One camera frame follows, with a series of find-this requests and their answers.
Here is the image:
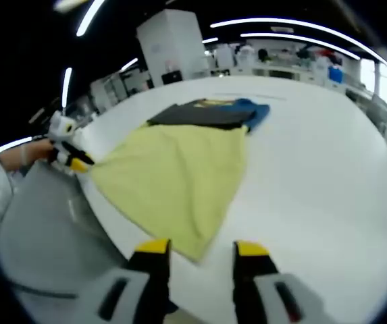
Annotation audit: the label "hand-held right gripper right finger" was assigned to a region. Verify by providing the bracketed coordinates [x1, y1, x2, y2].
[232, 240, 319, 324]

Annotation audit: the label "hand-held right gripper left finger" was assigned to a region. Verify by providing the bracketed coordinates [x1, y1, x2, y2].
[93, 238, 173, 324]

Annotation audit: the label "yellow garment blue grey sleeves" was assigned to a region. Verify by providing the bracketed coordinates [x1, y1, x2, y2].
[90, 97, 271, 264]

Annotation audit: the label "person's left hand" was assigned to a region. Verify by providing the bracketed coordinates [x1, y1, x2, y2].
[20, 138, 55, 167]

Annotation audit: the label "grey equipment racks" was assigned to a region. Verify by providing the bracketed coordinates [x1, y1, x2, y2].
[90, 70, 153, 109]

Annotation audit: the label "black box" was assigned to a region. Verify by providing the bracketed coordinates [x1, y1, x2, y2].
[161, 70, 183, 85]

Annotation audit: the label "large white column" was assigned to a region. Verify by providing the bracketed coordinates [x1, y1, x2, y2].
[136, 9, 209, 89]

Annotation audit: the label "cluttered white lab counter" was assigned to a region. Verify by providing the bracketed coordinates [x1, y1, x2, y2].
[209, 38, 363, 90]

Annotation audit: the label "blue container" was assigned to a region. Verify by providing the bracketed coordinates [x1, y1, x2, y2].
[328, 65, 344, 84]

